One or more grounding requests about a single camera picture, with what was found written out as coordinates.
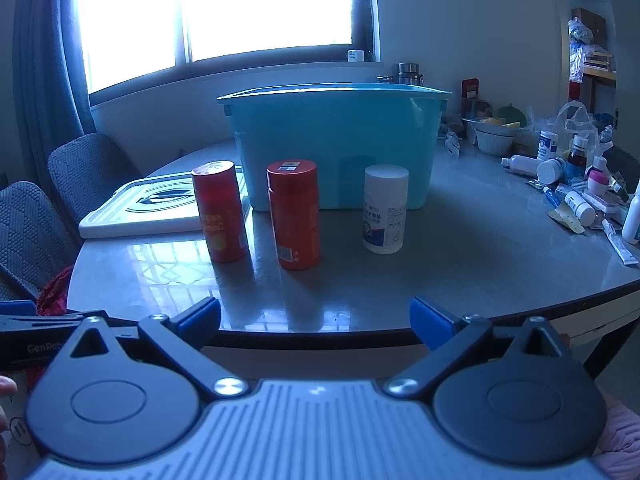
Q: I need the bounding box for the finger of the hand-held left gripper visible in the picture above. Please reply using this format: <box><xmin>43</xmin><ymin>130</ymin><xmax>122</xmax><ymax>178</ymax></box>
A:
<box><xmin>0</xmin><ymin>300</ymin><xmax>108</xmax><ymax>332</ymax></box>

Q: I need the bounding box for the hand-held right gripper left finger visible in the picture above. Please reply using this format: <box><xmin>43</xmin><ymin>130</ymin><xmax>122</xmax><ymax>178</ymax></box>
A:
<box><xmin>69</xmin><ymin>296</ymin><xmax>249</xmax><ymax>401</ymax></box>

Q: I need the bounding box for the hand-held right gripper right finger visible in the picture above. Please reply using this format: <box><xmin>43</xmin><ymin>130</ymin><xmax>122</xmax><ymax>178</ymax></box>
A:
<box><xmin>384</xmin><ymin>296</ymin><xmax>571</xmax><ymax>403</ymax></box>

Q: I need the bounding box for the red bottle with speckled cap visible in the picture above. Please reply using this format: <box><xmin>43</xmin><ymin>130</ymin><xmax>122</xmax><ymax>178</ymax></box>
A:
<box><xmin>191</xmin><ymin>160</ymin><xmax>251</xmax><ymax>264</ymax></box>

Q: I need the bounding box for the white bottle with blue label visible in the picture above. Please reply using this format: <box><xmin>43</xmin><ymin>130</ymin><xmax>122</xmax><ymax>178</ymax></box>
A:
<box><xmin>362</xmin><ymin>164</ymin><xmax>409</xmax><ymax>255</ymax></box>

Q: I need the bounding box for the red bottle with sticker cap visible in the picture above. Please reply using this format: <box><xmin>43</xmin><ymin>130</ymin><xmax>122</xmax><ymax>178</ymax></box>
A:
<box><xmin>266</xmin><ymin>159</ymin><xmax>321</xmax><ymax>271</ymax></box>

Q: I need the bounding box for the teal plastic storage bin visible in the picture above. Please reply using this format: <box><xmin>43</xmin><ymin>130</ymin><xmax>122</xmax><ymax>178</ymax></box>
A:
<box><xmin>216</xmin><ymin>81</ymin><xmax>453</xmax><ymax>211</ymax></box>

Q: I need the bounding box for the grey desktop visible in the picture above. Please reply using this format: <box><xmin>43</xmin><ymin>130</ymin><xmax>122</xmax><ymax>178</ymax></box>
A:
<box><xmin>66</xmin><ymin>137</ymin><xmax>640</xmax><ymax>349</ymax></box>

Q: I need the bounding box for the person's left hand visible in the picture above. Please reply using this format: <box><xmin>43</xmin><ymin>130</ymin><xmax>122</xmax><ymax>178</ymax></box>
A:
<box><xmin>0</xmin><ymin>376</ymin><xmax>19</xmax><ymax>463</ymax></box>

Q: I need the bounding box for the red crumpled jacket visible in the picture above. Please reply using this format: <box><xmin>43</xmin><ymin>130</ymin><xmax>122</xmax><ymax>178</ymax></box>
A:
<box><xmin>34</xmin><ymin>265</ymin><xmax>77</xmax><ymax>317</ymax></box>

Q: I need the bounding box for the grey knit chair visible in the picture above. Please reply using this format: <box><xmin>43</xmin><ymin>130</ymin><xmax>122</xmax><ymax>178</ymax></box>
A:
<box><xmin>47</xmin><ymin>132</ymin><xmax>146</xmax><ymax>227</ymax></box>
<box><xmin>0</xmin><ymin>181</ymin><xmax>82</xmax><ymax>306</ymax></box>

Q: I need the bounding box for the white storage bin lid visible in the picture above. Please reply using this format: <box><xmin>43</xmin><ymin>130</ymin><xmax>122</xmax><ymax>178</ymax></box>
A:
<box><xmin>78</xmin><ymin>170</ymin><xmax>251</xmax><ymax>240</ymax></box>

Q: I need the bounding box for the small lying white bottle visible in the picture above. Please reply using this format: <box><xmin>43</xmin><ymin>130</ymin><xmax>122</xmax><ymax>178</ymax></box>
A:
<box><xmin>564</xmin><ymin>191</ymin><xmax>597</xmax><ymax>227</ymax></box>

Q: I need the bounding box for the white ribbed bowl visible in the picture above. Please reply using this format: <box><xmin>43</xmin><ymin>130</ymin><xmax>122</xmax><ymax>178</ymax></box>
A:
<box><xmin>474</xmin><ymin>125</ymin><xmax>516</xmax><ymax>156</ymax></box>

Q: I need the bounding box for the lying white capped bottle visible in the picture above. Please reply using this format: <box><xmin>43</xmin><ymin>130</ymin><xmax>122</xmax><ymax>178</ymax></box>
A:
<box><xmin>536</xmin><ymin>157</ymin><xmax>568</xmax><ymax>185</ymax></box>

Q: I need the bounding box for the white ointment tube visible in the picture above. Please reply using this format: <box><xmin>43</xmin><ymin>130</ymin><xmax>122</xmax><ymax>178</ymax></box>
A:
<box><xmin>601</xmin><ymin>218</ymin><xmax>639</xmax><ymax>266</ymax></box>

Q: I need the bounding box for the upright white medicine bottle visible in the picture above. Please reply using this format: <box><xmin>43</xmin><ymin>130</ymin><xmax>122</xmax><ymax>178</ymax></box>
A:
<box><xmin>538</xmin><ymin>130</ymin><xmax>560</xmax><ymax>161</ymax></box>

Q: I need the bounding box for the person's pink clothing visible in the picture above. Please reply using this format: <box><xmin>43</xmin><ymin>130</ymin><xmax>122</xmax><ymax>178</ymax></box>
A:
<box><xmin>595</xmin><ymin>390</ymin><xmax>640</xmax><ymax>480</ymax></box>

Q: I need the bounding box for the pink and white jar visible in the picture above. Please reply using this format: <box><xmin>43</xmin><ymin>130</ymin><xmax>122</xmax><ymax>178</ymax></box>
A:
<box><xmin>586</xmin><ymin>156</ymin><xmax>611</xmax><ymax>196</ymax></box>

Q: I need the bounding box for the green round lid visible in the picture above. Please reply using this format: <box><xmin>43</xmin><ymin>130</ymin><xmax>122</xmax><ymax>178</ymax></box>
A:
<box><xmin>492</xmin><ymin>104</ymin><xmax>528</xmax><ymax>128</ymax></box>

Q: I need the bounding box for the tall white bottle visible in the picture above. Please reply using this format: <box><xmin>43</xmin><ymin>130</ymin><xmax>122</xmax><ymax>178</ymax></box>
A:
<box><xmin>621</xmin><ymin>192</ymin><xmax>640</xmax><ymax>245</ymax></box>

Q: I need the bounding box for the blue curtain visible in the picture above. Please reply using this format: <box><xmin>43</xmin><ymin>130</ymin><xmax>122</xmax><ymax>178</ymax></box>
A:
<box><xmin>12</xmin><ymin>0</ymin><xmax>98</xmax><ymax>192</ymax></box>

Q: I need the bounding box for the steel thermos flask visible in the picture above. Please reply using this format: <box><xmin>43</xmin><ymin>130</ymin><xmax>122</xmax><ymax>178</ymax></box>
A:
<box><xmin>397</xmin><ymin>62</ymin><xmax>424</xmax><ymax>86</ymax></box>

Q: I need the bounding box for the clear plastic bag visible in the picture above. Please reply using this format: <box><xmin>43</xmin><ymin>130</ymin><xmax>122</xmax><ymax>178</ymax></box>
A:
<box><xmin>554</xmin><ymin>101</ymin><xmax>601</xmax><ymax>142</ymax></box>

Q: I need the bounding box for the blue plastic bag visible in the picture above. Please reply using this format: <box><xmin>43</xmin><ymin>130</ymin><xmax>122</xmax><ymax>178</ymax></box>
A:
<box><xmin>568</xmin><ymin>16</ymin><xmax>597</xmax><ymax>82</ymax></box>

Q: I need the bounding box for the wooden shelf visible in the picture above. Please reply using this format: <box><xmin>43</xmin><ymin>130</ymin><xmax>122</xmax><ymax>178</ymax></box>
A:
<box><xmin>567</xmin><ymin>7</ymin><xmax>619</xmax><ymax>86</ymax></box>

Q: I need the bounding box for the window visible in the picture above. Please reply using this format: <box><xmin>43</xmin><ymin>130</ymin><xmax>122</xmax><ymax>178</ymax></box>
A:
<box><xmin>70</xmin><ymin>0</ymin><xmax>377</xmax><ymax>97</ymax></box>

